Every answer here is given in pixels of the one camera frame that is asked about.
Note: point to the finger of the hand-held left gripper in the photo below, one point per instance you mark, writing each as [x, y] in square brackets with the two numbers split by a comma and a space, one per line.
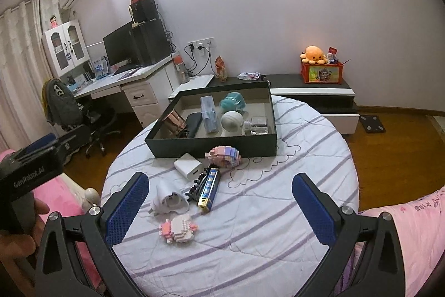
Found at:
[38, 144]
[71, 145]

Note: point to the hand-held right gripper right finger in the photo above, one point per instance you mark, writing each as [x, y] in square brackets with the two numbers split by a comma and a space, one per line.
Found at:
[313, 210]

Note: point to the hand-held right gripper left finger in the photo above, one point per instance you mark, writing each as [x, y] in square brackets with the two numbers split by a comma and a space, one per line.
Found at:
[127, 210]

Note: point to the rose gold metal cup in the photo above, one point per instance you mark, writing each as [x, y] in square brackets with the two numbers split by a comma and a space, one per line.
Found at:
[173, 124]

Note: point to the clear glass perfume bottle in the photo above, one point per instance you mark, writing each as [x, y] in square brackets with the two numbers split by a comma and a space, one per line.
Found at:
[259, 125]

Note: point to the dark green storage box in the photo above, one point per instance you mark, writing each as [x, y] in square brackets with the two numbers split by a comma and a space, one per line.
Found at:
[208, 145]

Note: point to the black glasses case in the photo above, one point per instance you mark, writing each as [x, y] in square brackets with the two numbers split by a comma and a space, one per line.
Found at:
[193, 124]

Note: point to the white round-headed robot figurine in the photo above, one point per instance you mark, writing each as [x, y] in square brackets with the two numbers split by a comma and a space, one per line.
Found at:
[232, 121]

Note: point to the clear plastic case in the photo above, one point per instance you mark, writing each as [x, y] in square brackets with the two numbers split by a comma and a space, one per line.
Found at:
[209, 116]

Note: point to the teal round dome toy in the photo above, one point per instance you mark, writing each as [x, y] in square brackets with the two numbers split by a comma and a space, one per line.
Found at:
[233, 101]

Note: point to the person's left hand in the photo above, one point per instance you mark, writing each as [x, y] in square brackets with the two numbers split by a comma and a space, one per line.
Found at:
[17, 255]

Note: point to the black office chair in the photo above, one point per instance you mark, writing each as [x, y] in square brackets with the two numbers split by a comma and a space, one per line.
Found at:
[100, 123]

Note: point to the white plug adapter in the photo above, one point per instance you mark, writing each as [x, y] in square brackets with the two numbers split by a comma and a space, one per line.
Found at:
[167, 203]

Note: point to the grey hooded jacket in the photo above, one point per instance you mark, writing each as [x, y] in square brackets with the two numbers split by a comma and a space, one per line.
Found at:
[61, 102]

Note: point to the pink white block toy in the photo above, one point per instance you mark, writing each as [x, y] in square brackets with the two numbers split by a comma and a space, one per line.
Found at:
[179, 225]

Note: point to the black hair clip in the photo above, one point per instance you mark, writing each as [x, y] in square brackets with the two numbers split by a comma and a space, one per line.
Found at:
[193, 191]

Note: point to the beige curtain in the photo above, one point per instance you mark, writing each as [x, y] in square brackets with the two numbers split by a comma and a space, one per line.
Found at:
[21, 74]

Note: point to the white power adapter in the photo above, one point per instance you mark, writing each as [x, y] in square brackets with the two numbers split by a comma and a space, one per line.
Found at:
[187, 165]

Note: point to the blue white box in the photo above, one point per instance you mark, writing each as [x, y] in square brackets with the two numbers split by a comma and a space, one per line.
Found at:
[100, 69]

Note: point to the white desk with drawers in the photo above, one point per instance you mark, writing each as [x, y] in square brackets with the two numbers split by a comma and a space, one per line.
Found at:
[146, 109]

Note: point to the blue yellow small box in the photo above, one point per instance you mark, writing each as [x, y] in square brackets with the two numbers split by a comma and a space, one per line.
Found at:
[208, 191]

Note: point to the black keyboard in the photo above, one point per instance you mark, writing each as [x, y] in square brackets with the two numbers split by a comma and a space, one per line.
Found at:
[126, 70]

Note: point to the white glass-door cabinet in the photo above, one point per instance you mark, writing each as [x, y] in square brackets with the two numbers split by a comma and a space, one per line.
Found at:
[66, 46]

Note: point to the pink purple block toy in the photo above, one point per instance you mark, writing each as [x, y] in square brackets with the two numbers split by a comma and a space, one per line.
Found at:
[224, 156]

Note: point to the black bathroom scale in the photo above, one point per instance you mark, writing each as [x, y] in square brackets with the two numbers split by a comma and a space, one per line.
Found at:
[372, 123]

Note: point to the pink printed blanket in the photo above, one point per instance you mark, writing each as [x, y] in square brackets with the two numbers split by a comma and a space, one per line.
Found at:
[417, 231]

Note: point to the black computer monitor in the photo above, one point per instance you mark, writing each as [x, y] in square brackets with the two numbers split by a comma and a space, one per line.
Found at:
[120, 44]

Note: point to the small pink doll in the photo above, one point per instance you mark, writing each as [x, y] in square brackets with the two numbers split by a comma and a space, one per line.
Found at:
[54, 22]

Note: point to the black computer tower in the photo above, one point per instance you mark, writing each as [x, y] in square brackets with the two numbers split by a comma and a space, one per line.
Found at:
[151, 43]

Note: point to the red-lidded water bottle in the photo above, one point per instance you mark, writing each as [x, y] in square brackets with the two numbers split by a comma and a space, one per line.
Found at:
[182, 72]

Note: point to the red printed storage box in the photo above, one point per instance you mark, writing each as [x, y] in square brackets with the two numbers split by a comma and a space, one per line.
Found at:
[323, 74]

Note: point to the crumpled plastic bag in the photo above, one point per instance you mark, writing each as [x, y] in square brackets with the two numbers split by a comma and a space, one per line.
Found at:
[248, 76]

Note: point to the black box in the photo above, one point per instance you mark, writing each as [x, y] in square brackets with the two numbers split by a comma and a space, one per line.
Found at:
[144, 10]

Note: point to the orange octopus plush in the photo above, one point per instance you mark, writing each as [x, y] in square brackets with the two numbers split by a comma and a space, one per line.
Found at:
[314, 55]

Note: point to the red white card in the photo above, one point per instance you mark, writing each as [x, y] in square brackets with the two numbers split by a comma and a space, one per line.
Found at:
[333, 51]

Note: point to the red snack bag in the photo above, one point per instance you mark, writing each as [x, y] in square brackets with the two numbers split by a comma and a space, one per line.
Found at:
[221, 69]

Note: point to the wooden bed post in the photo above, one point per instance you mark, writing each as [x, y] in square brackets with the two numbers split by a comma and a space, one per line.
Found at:
[92, 194]

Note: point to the white wall socket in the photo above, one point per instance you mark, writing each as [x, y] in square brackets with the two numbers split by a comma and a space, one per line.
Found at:
[201, 45]

